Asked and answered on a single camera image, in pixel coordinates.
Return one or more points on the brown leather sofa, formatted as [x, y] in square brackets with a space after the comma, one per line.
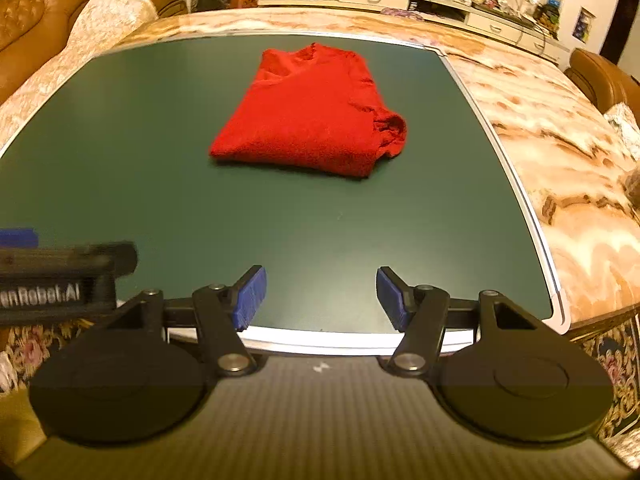
[35, 15]

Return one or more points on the brown leather armchair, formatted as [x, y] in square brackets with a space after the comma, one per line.
[595, 75]

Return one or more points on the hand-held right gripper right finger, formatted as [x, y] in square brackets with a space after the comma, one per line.
[392, 301]

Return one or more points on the blue wall poster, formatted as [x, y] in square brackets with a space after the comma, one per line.
[583, 25]

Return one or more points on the green board with white frame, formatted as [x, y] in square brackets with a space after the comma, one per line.
[150, 160]

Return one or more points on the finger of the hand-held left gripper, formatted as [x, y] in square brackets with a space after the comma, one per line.
[17, 238]
[75, 260]

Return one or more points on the white lace sofa cover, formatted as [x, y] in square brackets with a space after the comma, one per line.
[100, 25]
[625, 125]

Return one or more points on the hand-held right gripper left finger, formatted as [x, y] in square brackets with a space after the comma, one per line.
[250, 296]

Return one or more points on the colourful snack packets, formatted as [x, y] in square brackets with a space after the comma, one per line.
[552, 5]

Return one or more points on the patterned carpet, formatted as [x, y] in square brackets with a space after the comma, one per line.
[615, 360]

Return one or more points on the red sweater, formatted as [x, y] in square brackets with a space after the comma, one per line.
[310, 120]

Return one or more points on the purple patterned item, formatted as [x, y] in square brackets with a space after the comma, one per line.
[400, 11]

